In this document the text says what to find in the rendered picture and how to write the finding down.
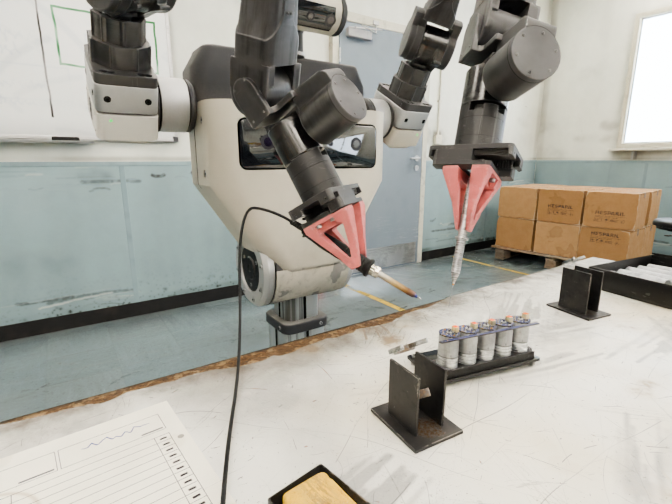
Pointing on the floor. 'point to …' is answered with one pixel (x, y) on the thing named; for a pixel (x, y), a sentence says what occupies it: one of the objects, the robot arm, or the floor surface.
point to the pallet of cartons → (575, 222)
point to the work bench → (278, 478)
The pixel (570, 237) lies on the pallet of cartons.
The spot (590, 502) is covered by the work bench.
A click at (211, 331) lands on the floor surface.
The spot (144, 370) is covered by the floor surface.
